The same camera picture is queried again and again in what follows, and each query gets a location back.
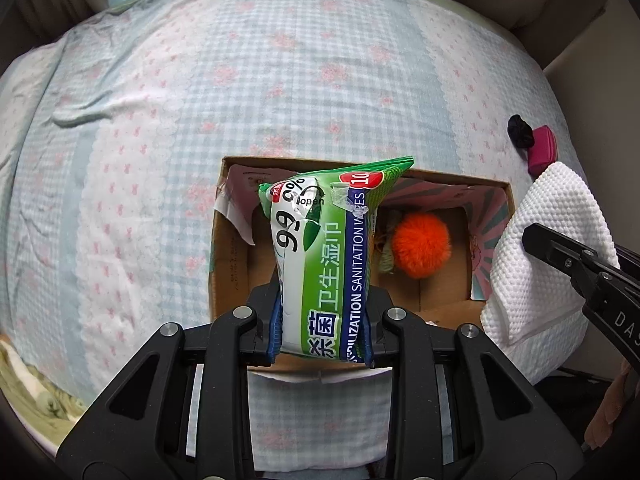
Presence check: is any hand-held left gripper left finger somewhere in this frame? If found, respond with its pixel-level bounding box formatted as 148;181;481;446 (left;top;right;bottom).
55;285;284;480

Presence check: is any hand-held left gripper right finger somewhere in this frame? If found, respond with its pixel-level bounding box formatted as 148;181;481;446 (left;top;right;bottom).
363;288;586;480

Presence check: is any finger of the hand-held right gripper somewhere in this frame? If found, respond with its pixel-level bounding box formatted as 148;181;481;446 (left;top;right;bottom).
521;223;622;311

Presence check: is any white waffle towel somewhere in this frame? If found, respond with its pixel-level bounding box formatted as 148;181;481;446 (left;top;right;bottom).
480;162;621;346

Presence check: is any cardboard box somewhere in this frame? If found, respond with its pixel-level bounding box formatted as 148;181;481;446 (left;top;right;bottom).
208;155;516;376

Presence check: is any green white wet wipes packet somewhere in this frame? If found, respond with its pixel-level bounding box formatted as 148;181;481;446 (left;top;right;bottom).
258;155;415;361

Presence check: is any yellow green yarn bundle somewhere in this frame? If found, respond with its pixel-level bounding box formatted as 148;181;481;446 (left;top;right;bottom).
374;224;402;274

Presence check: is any pink fuzzy cloth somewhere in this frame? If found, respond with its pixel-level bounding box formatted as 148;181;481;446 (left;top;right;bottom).
584;362;640;461

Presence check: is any orange fluffy pompom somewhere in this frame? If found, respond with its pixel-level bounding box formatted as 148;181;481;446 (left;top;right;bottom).
391;212;453;280

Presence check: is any black hair scrunchie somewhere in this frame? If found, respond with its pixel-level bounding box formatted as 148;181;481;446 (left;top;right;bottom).
507;114;537;150

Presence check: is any floral gingham bed sheet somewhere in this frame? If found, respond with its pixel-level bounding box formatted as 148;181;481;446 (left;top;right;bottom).
0;0;589;480

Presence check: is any green fleece blanket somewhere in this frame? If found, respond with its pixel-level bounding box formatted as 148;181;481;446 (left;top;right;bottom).
0;337;87;443

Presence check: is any beige cushion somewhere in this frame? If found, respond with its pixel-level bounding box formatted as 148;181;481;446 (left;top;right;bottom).
429;0;617;62

